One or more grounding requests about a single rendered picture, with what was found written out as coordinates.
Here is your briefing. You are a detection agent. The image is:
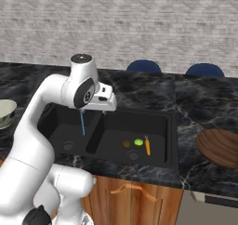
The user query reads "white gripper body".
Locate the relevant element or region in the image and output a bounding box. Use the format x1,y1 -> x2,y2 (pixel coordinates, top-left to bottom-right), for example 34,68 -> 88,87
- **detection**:
91,93 -> 118,113

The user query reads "black double basin sink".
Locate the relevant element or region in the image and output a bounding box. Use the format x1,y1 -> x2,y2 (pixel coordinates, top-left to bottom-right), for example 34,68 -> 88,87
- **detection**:
36,102 -> 179,170

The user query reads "orange carrot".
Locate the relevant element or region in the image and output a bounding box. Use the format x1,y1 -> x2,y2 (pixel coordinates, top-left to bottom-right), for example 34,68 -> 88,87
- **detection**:
144,135 -> 152,157

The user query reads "brown wooden bowl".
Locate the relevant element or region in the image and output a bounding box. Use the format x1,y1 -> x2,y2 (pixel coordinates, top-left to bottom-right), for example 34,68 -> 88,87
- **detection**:
195,128 -> 238,170

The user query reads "blue water stream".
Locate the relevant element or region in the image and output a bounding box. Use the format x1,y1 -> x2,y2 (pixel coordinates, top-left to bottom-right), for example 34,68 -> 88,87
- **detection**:
80,109 -> 86,137

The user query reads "blue chair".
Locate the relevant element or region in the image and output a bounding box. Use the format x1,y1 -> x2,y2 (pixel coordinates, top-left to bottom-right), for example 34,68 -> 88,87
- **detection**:
184,62 -> 225,78
126,59 -> 163,73

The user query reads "wooden cupboard door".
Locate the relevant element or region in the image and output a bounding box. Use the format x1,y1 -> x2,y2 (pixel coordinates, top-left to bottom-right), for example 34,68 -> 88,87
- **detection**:
132,178 -> 184,225
81,174 -> 135,225

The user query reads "grey dishwasher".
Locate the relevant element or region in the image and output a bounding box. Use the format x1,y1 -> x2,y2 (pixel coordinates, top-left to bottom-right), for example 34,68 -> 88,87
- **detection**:
178,189 -> 238,225

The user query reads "orange cupboard door handle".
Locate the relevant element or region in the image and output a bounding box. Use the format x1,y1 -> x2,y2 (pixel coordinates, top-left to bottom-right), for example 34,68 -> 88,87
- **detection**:
133,184 -> 158,203
110,183 -> 135,195

